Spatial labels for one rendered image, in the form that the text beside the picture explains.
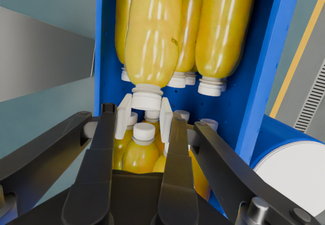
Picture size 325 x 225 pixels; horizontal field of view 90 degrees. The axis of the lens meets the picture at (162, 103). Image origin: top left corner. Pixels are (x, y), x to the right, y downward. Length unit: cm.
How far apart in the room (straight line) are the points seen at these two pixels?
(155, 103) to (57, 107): 149
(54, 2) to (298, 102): 221
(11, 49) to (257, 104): 72
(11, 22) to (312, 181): 101
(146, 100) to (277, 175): 45
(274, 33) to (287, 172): 43
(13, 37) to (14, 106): 115
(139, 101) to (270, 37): 16
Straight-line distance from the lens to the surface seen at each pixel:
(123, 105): 16
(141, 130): 28
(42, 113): 174
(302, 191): 65
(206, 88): 28
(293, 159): 57
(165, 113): 15
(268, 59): 21
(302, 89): 197
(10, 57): 76
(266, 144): 54
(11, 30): 75
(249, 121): 22
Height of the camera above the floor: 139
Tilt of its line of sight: 75 degrees down
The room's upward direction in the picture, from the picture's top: 167 degrees clockwise
